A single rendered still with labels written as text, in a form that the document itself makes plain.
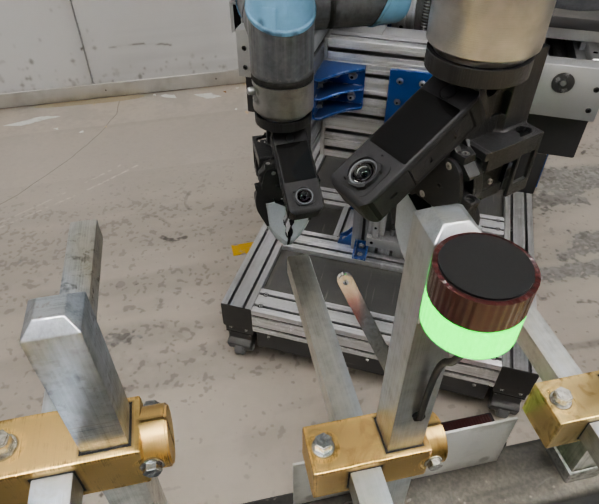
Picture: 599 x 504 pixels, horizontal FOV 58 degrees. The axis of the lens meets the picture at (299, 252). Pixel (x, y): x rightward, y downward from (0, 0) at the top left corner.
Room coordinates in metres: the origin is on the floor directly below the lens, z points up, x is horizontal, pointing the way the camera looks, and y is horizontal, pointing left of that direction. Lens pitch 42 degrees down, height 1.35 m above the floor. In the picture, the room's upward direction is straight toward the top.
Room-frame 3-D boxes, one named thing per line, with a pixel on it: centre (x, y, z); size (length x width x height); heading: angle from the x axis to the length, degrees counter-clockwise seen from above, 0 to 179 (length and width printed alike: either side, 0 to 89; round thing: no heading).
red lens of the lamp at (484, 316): (0.22, -0.11, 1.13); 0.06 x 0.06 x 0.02
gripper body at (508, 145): (0.37, -0.13, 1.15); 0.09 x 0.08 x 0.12; 122
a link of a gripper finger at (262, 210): (0.60, 0.04, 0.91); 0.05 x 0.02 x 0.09; 102
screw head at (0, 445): (0.20, 0.22, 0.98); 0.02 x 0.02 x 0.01
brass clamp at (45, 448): (0.21, 0.17, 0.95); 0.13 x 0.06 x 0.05; 102
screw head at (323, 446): (0.25, -0.02, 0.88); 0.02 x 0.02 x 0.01
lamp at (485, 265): (0.22, -0.11, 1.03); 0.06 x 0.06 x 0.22; 12
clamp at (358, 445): (0.26, -0.07, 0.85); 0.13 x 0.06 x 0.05; 102
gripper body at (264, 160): (0.62, 0.02, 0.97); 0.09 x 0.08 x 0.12; 12
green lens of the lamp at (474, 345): (0.22, -0.11, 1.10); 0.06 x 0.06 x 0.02
